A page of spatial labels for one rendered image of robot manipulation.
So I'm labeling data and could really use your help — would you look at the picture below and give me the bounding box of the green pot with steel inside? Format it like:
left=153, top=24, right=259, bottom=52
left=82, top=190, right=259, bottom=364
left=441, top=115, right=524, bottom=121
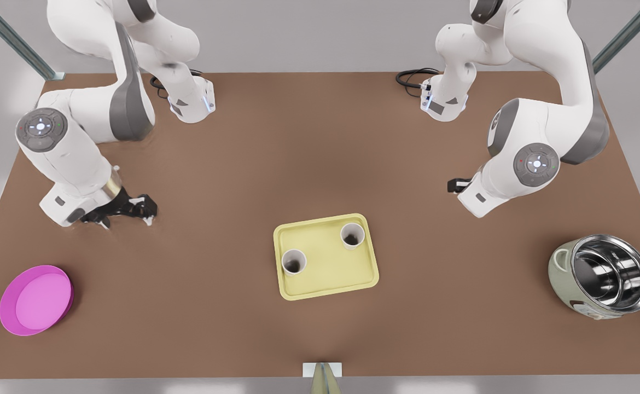
left=548, top=234, right=640, bottom=321

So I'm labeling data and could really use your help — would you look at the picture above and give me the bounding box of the white IKEA cup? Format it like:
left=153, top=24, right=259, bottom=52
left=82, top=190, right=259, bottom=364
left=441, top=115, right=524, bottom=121
left=340, top=222, right=366, bottom=251
left=281, top=248, right=307, bottom=276

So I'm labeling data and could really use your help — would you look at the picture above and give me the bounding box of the black cable loop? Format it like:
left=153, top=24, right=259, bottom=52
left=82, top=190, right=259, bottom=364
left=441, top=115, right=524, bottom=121
left=395, top=67, right=442, bottom=100
left=150, top=69, right=204, bottom=100

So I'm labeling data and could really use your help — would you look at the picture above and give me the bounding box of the yellow rectangular tray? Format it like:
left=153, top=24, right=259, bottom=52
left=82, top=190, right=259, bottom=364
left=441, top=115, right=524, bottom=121
left=273, top=213, right=380, bottom=302

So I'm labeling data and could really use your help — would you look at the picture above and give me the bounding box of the silver frame post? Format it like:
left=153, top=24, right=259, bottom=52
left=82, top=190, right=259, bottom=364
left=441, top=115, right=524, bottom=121
left=592, top=0, right=640, bottom=75
left=302, top=361, right=343, bottom=394
left=0, top=0, right=65, bottom=82

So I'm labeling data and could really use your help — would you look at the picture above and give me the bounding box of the pink round plate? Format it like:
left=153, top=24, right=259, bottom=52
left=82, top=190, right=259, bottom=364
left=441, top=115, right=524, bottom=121
left=0, top=265, right=75, bottom=337

